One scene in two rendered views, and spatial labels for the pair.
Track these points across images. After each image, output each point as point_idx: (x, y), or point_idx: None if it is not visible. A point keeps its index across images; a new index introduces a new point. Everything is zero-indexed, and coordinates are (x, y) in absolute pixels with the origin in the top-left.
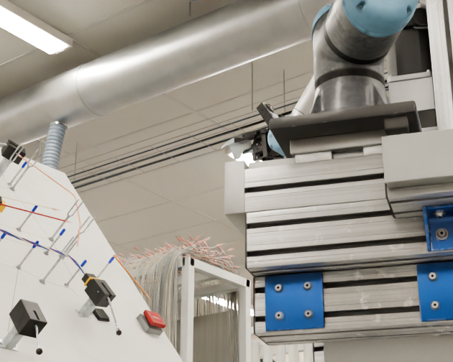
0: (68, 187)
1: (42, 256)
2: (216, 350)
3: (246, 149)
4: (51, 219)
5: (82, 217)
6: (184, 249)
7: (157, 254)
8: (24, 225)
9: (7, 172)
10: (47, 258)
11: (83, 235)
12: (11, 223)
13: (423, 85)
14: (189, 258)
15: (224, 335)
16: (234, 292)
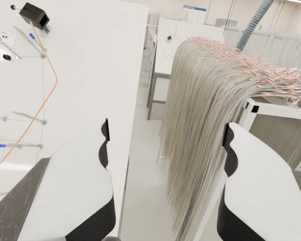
0: (137, 27)
1: (11, 151)
2: (284, 147)
3: (226, 140)
4: (69, 89)
5: (123, 72)
6: (257, 89)
7: (241, 79)
8: (18, 110)
9: (56, 29)
10: (17, 153)
11: (101, 103)
12: (2, 110)
13: None
14: (252, 106)
15: (295, 142)
16: None
